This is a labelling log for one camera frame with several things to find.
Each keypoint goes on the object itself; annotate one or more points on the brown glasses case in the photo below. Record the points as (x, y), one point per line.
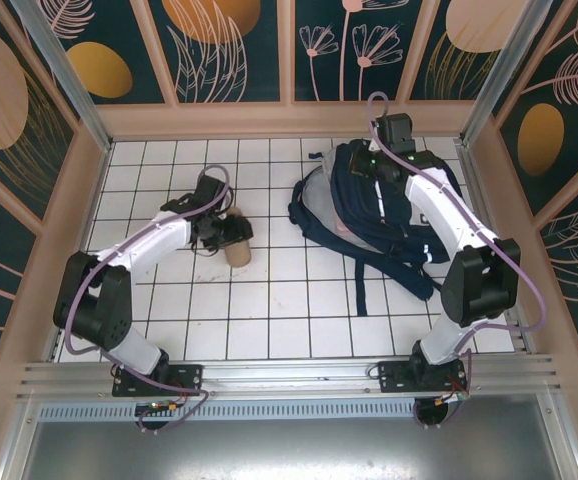
(239, 255)

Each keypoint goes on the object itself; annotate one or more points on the navy blue backpack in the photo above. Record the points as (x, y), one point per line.
(364, 200)

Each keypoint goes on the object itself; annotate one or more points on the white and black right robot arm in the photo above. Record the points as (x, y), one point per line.
(434, 200)

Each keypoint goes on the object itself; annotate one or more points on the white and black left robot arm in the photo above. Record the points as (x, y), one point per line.
(154, 235)

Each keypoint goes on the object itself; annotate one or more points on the small circuit board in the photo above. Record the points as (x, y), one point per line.
(156, 407)

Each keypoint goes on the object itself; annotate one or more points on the grey metal sheet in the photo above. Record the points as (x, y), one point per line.
(289, 450)

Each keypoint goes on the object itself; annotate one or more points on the aluminium side rail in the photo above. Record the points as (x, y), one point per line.
(475, 190)

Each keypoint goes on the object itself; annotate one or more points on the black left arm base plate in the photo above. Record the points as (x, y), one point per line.
(189, 377)

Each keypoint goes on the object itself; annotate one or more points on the aluminium mounting rail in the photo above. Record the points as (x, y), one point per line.
(289, 375)

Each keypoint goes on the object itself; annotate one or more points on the aluminium frame post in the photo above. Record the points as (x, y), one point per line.
(54, 50)
(511, 50)

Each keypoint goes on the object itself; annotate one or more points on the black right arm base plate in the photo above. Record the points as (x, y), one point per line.
(394, 377)

